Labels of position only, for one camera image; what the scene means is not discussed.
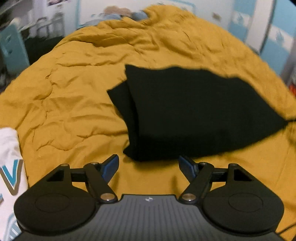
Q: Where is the blue pillow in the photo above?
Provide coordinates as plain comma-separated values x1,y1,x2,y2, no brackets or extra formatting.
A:
131,11,148,21

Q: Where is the blue white headboard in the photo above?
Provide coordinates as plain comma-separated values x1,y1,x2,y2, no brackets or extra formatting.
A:
76,0,197,29

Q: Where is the brown teddy bear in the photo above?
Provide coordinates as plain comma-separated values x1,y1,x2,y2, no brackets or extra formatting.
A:
103,6,132,17

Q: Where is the blue white wardrobe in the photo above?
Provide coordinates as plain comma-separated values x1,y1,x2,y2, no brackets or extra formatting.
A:
228,0,295,75

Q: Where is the mustard yellow quilt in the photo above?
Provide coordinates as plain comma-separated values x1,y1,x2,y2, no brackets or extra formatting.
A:
0,4,296,241

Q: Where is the black clothes pile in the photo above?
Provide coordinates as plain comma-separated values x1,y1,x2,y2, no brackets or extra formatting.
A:
24,37,63,65

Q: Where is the black sweater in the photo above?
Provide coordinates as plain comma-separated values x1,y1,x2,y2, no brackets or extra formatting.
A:
107,65,288,162

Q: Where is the white printed t-shirt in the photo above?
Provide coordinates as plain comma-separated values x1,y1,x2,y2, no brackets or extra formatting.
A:
1,127,28,240

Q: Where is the blue wooden chair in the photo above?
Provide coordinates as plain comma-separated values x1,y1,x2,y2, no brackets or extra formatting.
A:
1,24,30,76

